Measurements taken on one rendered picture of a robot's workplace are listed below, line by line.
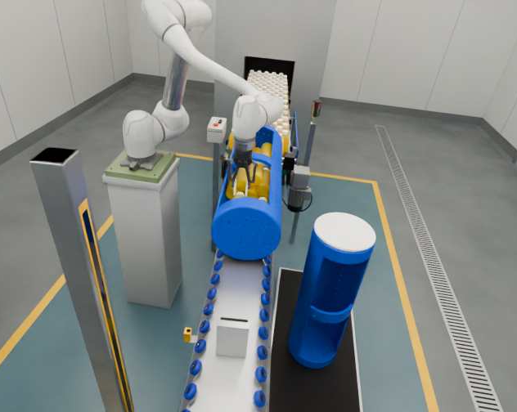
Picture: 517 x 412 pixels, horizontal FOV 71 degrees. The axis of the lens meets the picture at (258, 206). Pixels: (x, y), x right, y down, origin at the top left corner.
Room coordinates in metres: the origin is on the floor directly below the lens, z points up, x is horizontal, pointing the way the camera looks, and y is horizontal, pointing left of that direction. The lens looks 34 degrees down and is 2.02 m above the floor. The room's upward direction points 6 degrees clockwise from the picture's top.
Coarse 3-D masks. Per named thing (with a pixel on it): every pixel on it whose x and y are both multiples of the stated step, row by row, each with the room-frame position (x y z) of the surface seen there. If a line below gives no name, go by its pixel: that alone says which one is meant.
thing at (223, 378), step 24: (240, 264) 1.13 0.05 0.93; (264, 264) 1.15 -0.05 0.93; (216, 288) 0.99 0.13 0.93; (240, 288) 1.00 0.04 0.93; (216, 312) 0.87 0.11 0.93; (240, 312) 0.88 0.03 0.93; (216, 336) 0.77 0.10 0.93; (216, 360) 0.68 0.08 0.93; (240, 360) 0.69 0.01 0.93; (216, 384) 0.60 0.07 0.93; (240, 384) 0.61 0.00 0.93; (192, 408) 0.52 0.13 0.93; (216, 408) 0.53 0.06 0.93; (240, 408) 0.54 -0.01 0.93
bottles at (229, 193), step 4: (256, 148) 1.93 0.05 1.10; (256, 152) 1.88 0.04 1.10; (260, 152) 1.90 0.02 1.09; (268, 168) 1.78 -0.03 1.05; (232, 176) 1.59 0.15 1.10; (228, 184) 1.52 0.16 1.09; (228, 188) 1.47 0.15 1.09; (232, 188) 1.47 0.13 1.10; (252, 188) 1.49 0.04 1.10; (228, 192) 1.47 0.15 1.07; (232, 192) 1.47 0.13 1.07; (236, 192) 1.47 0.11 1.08; (244, 192) 1.48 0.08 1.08; (248, 192) 1.47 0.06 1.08; (252, 192) 1.47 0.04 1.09; (256, 192) 1.47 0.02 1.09; (228, 196) 1.47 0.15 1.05; (232, 196) 1.47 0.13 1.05; (248, 196) 1.47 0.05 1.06; (252, 196) 1.47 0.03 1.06; (256, 196) 1.47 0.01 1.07; (260, 196) 1.53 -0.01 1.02; (268, 196) 1.47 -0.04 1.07; (268, 200) 1.47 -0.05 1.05
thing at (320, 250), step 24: (312, 240) 1.28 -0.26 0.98; (312, 264) 1.24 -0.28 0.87; (336, 264) 1.44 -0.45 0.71; (360, 264) 1.34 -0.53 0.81; (312, 288) 1.21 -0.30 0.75; (336, 288) 1.42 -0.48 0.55; (312, 312) 1.19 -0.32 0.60; (336, 312) 1.19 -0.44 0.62; (312, 336) 1.38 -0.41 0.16; (336, 336) 1.34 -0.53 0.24; (312, 360) 1.21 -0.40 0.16
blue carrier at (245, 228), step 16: (272, 128) 1.97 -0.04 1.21; (256, 144) 1.99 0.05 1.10; (272, 144) 1.78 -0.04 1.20; (256, 160) 1.54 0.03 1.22; (272, 160) 1.59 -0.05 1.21; (272, 176) 1.44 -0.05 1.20; (224, 192) 1.47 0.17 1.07; (272, 192) 1.31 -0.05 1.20; (224, 208) 1.15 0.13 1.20; (240, 208) 1.13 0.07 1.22; (256, 208) 1.13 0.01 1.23; (272, 208) 1.19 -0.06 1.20; (224, 224) 1.13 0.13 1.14; (240, 224) 1.13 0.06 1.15; (256, 224) 1.13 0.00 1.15; (272, 224) 1.13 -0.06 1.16; (224, 240) 1.13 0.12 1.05; (240, 240) 1.13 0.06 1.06; (256, 240) 1.14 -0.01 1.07; (272, 240) 1.13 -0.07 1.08; (240, 256) 1.13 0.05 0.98; (256, 256) 1.13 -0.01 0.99
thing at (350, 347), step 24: (288, 288) 1.76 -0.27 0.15; (288, 312) 1.55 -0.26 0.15; (288, 336) 1.37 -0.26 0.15; (288, 360) 1.21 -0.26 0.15; (336, 360) 1.24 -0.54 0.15; (288, 384) 1.07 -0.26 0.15; (312, 384) 1.08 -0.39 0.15; (336, 384) 1.10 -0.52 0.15; (288, 408) 0.94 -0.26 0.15; (312, 408) 0.96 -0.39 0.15; (336, 408) 0.97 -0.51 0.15; (360, 408) 0.98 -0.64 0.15
